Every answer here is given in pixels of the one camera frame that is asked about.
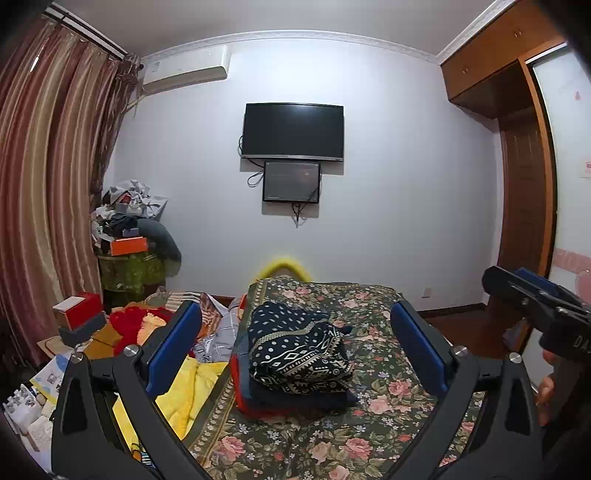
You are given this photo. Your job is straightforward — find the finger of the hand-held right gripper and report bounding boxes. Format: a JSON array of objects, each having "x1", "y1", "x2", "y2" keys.
[
  {"x1": 481, "y1": 265, "x2": 555, "y2": 330},
  {"x1": 514, "y1": 267, "x2": 591, "y2": 315}
]

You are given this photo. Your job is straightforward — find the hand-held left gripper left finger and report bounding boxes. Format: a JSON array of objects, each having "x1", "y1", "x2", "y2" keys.
[{"x1": 50, "y1": 299, "x2": 213, "y2": 480}]

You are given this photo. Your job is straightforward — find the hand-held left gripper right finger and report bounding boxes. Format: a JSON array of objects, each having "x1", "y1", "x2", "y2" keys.
[{"x1": 383, "y1": 300, "x2": 543, "y2": 480}]

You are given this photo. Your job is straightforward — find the navy patterned hoodie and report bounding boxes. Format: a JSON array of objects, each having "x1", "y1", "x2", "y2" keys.
[{"x1": 248, "y1": 301, "x2": 355, "y2": 395}]

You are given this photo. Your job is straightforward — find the blue jeans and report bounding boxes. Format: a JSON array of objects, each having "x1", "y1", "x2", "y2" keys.
[{"x1": 238, "y1": 351, "x2": 358, "y2": 410}]

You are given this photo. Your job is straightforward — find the pile of clothes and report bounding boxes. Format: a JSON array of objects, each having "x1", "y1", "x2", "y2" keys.
[{"x1": 91, "y1": 180, "x2": 169, "y2": 243}]

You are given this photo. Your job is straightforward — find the person's right hand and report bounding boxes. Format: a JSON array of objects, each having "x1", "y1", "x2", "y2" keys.
[{"x1": 536, "y1": 350, "x2": 561, "y2": 428}]

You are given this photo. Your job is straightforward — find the yellow blanket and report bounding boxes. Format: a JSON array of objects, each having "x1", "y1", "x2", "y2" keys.
[{"x1": 117, "y1": 355, "x2": 232, "y2": 462}]

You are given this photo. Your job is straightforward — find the grey plaid shirt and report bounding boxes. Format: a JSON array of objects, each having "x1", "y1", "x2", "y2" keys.
[{"x1": 194, "y1": 295, "x2": 246, "y2": 365}]

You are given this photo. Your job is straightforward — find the striped brown cloth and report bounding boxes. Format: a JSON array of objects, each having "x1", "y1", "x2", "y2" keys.
[{"x1": 141, "y1": 286, "x2": 204, "y2": 319}]

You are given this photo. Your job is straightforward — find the wooden room door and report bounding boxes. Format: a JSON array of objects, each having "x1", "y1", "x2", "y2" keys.
[{"x1": 499, "y1": 108, "x2": 552, "y2": 319}]

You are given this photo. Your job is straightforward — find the red garment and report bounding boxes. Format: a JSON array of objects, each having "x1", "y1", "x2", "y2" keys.
[{"x1": 230, "y1": 353, "x2": 352, "y2": 418}]

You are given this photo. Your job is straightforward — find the green cloth cover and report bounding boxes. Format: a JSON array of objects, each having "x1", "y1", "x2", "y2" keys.
[{"x1": 97, "y1": 251, "x2": 167, "y2": 301}]

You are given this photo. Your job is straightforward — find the grey plastic holder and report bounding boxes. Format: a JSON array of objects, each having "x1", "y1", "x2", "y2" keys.
[{"x1": 59, "y1": 314, "x2": 109, "y2": 345}]

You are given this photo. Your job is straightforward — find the floral bed blanket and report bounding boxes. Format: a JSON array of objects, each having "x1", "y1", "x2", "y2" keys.
[{"x1": 185, "y1": 277, "x2": 490, "y2": 480}]

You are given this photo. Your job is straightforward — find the red white box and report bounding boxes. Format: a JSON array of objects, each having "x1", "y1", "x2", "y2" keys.
[{"x1": 52, "y1": 292, "x2": 103, "y2": 329}]

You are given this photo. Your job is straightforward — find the orange box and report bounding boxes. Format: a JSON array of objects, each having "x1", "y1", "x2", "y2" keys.
[{"x1": 109, "y1": 236, "x2": 149, "y2": 257}]

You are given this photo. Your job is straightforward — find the yellow round object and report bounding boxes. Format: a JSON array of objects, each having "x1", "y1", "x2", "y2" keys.
[{"x1": 256, "y1": 257, "x2": 315, "y2": 281}]

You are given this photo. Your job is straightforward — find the white sliding wardrobe door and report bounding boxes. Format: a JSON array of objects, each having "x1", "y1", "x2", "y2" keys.
[{"x1": 530, "y1": 44, "x2": 591, "y2": 296}]

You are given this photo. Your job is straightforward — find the pile of paper leaflets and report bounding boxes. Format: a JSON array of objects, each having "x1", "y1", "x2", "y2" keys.
[{"x1": 0, "y1": 355, "x2": 65, "y2": 462}]

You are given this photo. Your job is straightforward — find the striped brown curtain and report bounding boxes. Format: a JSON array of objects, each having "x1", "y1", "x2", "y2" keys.
[{"x1": 0, "y1": 14, "x2": 139, "y2": 365}]

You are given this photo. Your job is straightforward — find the wooden wardrobe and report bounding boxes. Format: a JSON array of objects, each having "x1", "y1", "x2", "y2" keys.
[{"x1": 440, "y1": 0, "x2": 568, "y2": 324}]

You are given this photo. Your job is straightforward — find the white air conditioner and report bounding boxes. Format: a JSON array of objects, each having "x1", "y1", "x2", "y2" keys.
[{"x1": 141, "y1": 45, "x2": 232, "y2": 96}]

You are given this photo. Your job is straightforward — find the curtain rod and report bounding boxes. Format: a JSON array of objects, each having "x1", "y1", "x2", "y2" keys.
[{"x1": 44, "y1": 2, "x2": 127, "y2": 61}]

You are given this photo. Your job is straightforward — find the small black wall monitor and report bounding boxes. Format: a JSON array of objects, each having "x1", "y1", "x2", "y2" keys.
[{"x1": 262, "y1": 159, "x2": 322, "y2": 204}]

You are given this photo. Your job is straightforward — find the black wall television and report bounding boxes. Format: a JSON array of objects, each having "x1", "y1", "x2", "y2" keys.
[{"x1": 241, "y1": 102, "x2": 345, "y2": 163}]

